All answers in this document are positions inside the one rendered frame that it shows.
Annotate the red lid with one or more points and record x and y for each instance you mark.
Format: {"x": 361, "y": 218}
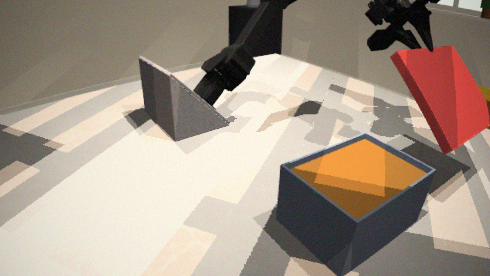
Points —
{"x": 446, "y": 93}

